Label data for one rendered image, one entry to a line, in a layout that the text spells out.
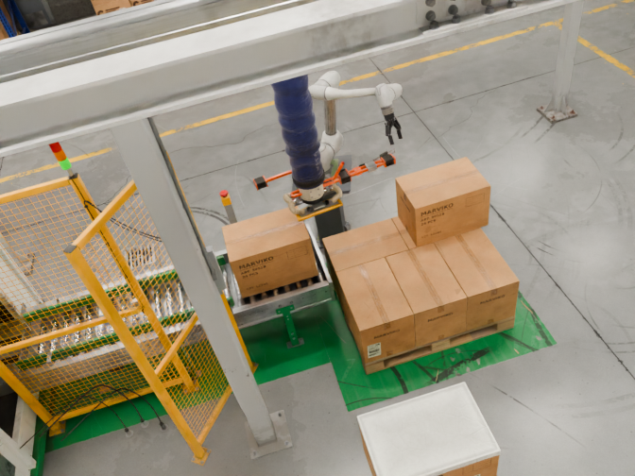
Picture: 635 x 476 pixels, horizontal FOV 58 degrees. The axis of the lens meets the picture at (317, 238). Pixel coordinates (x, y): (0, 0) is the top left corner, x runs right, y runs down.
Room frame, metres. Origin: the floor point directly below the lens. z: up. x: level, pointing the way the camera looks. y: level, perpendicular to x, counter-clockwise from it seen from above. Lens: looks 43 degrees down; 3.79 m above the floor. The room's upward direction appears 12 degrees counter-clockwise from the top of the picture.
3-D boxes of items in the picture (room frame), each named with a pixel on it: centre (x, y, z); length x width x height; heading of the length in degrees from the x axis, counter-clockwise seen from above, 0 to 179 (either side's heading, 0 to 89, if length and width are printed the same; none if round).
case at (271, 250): (3.18, 0.37, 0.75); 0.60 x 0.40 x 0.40; 97
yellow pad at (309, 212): (3.12, -0.05, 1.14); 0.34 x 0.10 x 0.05; 103
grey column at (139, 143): (2.11, 0.63, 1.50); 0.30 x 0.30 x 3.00; 7
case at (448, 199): (3.34, -1.01, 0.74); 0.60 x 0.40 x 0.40; 98
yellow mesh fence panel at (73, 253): (2.38, 0.93, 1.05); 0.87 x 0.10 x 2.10; 149
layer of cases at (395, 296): (3.00, -0.69, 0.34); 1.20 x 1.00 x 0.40; 97
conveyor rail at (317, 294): (2.75, 1.14, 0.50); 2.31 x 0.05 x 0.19; 97
